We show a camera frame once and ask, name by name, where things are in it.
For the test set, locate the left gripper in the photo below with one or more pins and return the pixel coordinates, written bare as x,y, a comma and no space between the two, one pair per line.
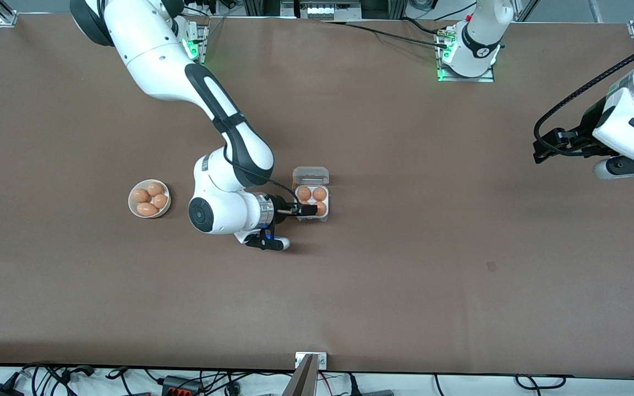
582,135

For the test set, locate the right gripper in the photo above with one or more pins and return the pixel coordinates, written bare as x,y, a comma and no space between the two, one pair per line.
282,208

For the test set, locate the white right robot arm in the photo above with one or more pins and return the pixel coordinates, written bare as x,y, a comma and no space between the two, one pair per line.
157,55

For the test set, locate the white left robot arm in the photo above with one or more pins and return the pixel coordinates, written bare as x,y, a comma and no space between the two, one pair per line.
476,49

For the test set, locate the clear plastic egg carton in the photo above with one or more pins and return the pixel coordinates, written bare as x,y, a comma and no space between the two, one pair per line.
311,176

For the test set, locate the black box with red connectors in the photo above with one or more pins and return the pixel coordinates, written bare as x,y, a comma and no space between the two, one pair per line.
182,388

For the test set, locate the white round bowl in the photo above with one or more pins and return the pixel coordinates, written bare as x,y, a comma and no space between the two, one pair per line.
165,210

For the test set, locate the grey power strip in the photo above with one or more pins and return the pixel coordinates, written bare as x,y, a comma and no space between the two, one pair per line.
322,11

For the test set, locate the black power adapter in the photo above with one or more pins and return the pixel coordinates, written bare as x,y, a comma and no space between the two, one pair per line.
0,390

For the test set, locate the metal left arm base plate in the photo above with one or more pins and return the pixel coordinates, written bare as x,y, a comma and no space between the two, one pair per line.
485,78

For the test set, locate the silver metal bracket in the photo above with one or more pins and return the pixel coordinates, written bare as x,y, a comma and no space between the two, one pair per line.
321,360

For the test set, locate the grey camera pole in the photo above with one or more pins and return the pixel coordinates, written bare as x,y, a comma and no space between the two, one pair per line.
301,382

